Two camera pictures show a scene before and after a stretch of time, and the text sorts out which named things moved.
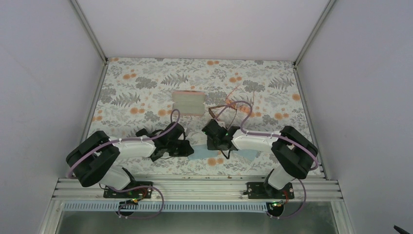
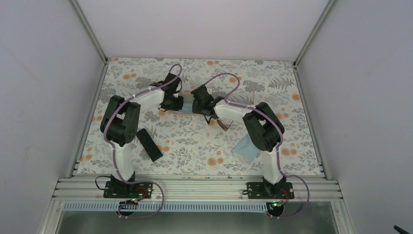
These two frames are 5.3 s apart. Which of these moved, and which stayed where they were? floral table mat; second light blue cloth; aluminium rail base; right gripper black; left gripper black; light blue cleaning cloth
Moved: light blue cleaning cloth; right gripper black; left gripper black
Stayed: floral table mat; second light blue cloth; aluminium rail base
